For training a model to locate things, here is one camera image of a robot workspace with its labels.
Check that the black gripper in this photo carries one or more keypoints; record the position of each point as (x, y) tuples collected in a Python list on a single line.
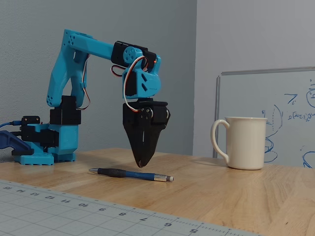
[(133, 117)]

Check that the blue and black pen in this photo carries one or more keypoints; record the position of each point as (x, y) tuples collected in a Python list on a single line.
[(137, 175)]

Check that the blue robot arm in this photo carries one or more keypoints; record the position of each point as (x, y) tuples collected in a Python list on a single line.
[(98, 48)]

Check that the cream ceramic mug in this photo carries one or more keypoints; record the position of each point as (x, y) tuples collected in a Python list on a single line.
[(246, 145)]

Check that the grey gridded cutting mat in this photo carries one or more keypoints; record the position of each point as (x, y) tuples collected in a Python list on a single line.
[(61, 214)]

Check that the dark blue table clamp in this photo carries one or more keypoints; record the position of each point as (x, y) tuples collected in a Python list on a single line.
[(13, 145)]

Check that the whiteboard with blue drawings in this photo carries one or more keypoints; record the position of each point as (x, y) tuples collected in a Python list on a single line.
[(283, 98)]

